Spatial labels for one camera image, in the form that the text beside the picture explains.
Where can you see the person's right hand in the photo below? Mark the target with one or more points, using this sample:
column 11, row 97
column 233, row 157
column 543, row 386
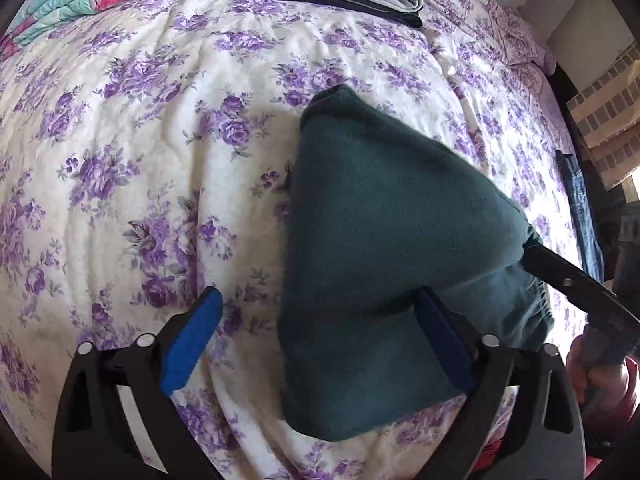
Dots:
column 600, row 370

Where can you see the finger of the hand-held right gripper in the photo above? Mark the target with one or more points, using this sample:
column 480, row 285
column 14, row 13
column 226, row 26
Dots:
column 565, row 277

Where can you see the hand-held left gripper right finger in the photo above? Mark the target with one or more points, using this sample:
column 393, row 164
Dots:
column 445, row 345

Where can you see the folded black garment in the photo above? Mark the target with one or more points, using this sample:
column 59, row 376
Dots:
column 345, row 2

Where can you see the blue jeans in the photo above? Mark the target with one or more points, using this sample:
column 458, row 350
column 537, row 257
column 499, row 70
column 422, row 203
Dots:
column 582, row 215

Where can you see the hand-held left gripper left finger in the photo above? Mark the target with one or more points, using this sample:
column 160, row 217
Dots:
column 192, row 340

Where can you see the teal pants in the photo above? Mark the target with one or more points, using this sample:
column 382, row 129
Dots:
column 390, row 210

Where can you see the purple floral bed sheet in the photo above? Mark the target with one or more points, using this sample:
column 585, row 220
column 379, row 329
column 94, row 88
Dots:
column 125, row 160

